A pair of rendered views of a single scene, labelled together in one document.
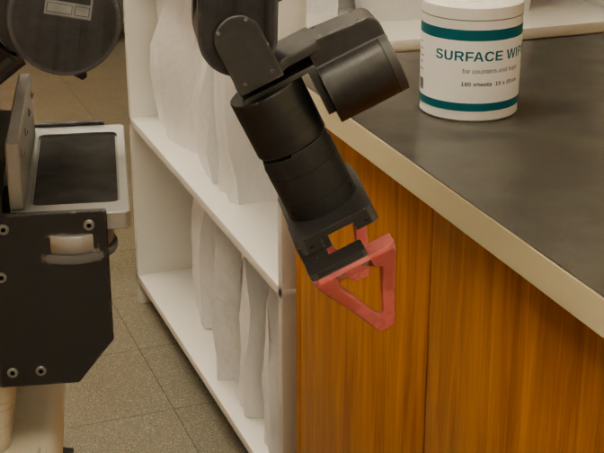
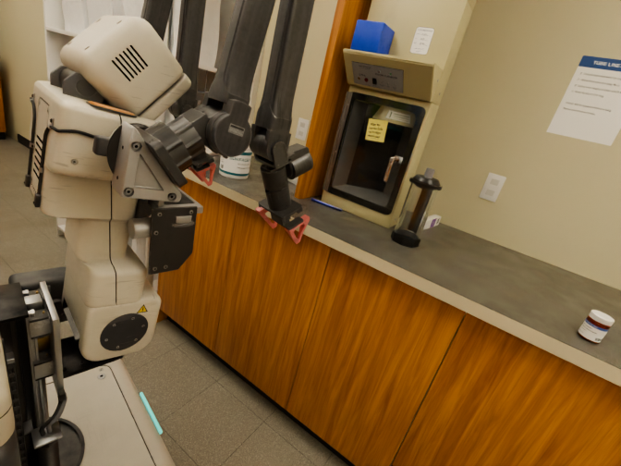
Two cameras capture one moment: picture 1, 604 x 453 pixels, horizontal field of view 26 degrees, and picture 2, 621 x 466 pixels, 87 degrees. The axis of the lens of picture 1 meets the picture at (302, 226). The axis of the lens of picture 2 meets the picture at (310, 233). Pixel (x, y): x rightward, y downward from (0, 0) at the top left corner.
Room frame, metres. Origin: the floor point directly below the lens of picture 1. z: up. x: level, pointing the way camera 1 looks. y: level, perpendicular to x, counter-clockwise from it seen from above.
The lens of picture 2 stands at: (0.32, 0.42, 1.33)
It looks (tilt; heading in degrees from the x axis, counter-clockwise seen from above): 22 degrees down; 319
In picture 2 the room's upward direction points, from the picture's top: 14 degrees clockwise
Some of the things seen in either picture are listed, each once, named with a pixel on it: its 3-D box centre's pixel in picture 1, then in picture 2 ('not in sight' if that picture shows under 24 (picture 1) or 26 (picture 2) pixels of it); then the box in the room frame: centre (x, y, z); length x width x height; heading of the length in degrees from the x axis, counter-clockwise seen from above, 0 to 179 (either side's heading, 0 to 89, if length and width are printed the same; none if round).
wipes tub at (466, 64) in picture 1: (470, 52); (236, 158); (1.66, -0.22, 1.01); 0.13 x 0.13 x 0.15
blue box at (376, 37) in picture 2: not in sight; (372, 40); (1.26, -0.46, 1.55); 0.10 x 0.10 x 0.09; 21
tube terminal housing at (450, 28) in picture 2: not in sight; (392, 120); (1.24, -0.66, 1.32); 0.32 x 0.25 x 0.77; 21
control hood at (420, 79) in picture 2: not in sight; (387, 75); (1.18, -0.49, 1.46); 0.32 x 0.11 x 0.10; 21
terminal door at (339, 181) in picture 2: not in sight; (370, 153); (1.20, -0.54, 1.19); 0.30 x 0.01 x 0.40; 20
